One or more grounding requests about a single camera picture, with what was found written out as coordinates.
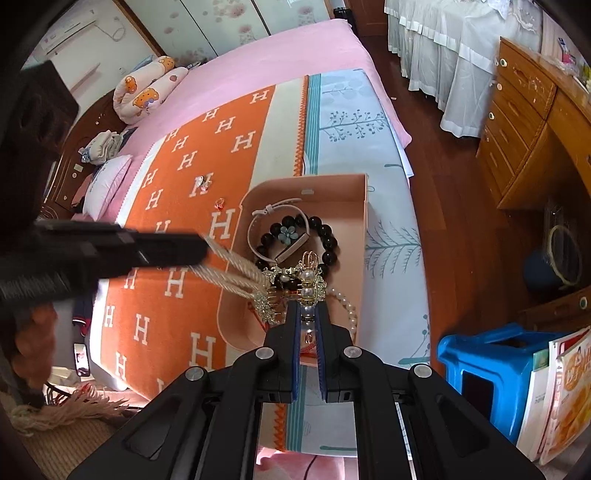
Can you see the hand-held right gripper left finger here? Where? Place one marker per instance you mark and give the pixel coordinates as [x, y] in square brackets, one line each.
[295, 378]

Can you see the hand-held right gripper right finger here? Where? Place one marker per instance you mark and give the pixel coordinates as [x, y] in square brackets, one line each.
[322, 378]

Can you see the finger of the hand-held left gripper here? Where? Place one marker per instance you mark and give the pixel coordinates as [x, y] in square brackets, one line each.
[171, 249]

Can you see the crystal hair comb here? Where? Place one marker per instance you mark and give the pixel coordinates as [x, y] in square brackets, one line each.
[268, 304]

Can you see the white smart band watch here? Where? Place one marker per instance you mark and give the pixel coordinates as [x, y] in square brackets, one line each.
[277, 206]

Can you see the pink plastic tray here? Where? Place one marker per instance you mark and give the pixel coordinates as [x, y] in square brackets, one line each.
[332, 203]

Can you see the person's left forearm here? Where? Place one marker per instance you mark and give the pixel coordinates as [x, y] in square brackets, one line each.
[34, 341]

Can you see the wooden headboard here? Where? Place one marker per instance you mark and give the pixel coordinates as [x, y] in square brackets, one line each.
[69, 161]

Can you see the orange letter print blanket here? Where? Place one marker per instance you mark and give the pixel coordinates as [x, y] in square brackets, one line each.
[152, 295]

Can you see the small crystal earring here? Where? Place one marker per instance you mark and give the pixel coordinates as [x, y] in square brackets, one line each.
[203, 182]

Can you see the white pillow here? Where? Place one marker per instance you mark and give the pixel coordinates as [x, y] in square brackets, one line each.
[108, 184]

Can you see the folded beige clothes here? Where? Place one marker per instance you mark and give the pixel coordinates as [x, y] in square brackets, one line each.
[104, 145]

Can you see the person's pink fluffy clothing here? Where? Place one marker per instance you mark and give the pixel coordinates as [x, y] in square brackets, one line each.
[277, 466]

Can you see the rolled bear print quilt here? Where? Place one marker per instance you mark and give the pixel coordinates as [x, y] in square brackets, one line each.
[143, 92]

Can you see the white air conditioner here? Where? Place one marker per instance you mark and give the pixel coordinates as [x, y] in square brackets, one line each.
[69, 34]

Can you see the blue plastic stool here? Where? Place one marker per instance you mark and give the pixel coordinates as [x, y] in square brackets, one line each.
[489, 369]

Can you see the light blue floral cloth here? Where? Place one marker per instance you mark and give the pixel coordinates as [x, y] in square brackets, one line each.
[392, 207]

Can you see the beige fringed knit cloth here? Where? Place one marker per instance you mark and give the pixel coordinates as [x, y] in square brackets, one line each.
[69, 410]

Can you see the white booklet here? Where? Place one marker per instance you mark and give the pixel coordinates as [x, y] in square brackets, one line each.
[535, 406]

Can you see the bed with pink sheet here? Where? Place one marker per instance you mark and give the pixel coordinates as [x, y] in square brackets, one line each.
[286, 60]

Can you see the floral door wardrobe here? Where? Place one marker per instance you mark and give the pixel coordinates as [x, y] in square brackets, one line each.
[221, 27]

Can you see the dark blue pot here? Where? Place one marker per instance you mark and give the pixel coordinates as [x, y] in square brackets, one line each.
[538, 272]

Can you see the orange cover magazine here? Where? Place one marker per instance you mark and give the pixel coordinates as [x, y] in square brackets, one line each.
[572, 406]

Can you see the round hoop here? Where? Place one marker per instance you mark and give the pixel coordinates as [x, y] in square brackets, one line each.
[551, 249]

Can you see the brown wooden door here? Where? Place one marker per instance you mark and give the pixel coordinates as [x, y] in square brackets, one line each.
[369, 18]

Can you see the wooden desk with drawers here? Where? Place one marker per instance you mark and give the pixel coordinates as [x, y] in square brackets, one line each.
[521, 138]

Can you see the table with white lace cover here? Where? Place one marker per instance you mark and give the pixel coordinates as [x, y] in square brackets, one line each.
[443, 55]

